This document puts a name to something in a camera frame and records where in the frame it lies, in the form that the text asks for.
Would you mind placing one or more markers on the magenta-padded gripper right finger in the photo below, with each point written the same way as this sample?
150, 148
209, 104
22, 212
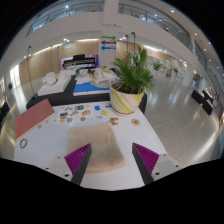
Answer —
146, 158

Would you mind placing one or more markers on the small flat wooden piece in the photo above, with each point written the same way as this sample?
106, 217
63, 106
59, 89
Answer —
39, 126

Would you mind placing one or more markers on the purple-framed display screen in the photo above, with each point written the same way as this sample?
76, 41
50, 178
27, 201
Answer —
80, 62

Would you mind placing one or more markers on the potted palm in striped pot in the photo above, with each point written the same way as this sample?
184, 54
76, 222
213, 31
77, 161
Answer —
126, 100

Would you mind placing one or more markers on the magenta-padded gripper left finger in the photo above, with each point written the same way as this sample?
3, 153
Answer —
77, 158

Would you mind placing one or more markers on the pink flat board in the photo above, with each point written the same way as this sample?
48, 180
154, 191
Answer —
33, 118

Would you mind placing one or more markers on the black display platform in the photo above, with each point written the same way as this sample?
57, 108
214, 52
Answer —
66, 98

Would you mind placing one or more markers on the small round wooden disc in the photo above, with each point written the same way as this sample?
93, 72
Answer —
135, 122

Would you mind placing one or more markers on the black floor lamp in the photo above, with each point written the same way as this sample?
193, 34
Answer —
34, 95

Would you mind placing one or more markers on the white sign with coloured arrows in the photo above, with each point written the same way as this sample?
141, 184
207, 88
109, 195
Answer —
108, 55

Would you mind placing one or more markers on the model on blue base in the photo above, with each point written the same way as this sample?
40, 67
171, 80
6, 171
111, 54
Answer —
88, 88

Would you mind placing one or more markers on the white sheet with colourful stickers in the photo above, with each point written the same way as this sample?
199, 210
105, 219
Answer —
83, 113

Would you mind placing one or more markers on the beige waffle towel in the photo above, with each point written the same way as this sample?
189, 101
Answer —
100, 143

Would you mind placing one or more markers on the group of black chairs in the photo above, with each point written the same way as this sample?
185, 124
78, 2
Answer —
203, 101

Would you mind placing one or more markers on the small golden wooden piece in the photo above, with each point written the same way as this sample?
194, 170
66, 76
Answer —
113, 121

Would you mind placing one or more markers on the white architectural model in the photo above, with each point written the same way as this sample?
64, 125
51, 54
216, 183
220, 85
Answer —
53, 85

